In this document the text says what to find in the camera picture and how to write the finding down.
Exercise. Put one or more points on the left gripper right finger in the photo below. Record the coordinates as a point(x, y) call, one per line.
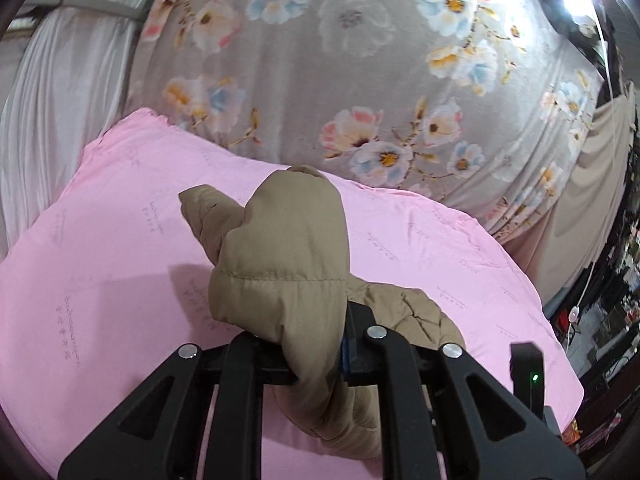
point(443, 415)

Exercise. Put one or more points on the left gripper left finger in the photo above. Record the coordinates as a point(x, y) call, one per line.
point(198, 415)

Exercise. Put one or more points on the olive quilted jacket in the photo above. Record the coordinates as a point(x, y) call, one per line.
point(281, 272)

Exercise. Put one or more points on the beige cloth drape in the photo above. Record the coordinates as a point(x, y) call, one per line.
point(572, 234)

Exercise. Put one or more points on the pink bed sheet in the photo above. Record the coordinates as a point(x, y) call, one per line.
point(109, 281)

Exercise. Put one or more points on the grey floral blanket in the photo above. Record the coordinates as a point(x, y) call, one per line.
point(480, 105)

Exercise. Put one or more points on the white satin curtain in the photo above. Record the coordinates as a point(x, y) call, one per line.
point(64, 72)

